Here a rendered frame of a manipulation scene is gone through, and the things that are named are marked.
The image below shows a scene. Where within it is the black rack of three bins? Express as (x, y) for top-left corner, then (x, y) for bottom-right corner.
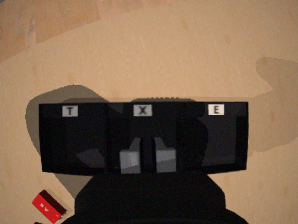
(39, 101), (249, 177)

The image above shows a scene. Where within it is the red nine-volt battery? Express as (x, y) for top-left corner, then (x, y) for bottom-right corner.
(32, 190), (66, 224)

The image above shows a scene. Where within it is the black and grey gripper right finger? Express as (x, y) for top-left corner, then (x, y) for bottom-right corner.
(152, 137), (176, 173)

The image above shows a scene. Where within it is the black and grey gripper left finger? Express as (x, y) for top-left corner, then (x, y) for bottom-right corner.
(120, 138), (143, 174)

